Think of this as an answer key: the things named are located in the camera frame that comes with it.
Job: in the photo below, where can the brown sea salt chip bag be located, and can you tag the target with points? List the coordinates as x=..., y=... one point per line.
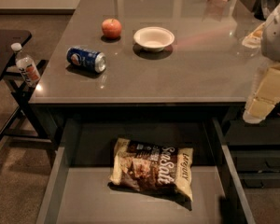
x=150, y=168

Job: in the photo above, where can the open grey top drawer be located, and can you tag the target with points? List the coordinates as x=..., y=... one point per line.
x=80, y=191

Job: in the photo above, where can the red apple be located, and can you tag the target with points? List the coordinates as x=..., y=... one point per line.
x=111, y=28

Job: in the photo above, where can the clear water bottle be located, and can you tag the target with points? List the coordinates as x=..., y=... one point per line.
x=26, y=65

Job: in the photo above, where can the black side table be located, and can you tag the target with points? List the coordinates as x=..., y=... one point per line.
x=22, y=93

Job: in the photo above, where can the blue pepsi can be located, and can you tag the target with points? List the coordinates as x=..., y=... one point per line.
x=92, y=60

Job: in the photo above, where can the white paper bowl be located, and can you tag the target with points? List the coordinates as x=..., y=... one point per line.
x=154, y=39

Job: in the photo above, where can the glass jar with snacks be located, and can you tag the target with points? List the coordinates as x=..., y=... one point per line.
x=252, y=40

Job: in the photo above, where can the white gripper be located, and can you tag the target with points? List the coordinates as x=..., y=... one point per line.
x=277, y=36

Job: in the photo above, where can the grey counter cabinet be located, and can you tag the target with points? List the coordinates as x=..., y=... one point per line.
x=206, y=70

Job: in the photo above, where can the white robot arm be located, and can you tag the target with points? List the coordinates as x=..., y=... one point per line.
x=270, y=48

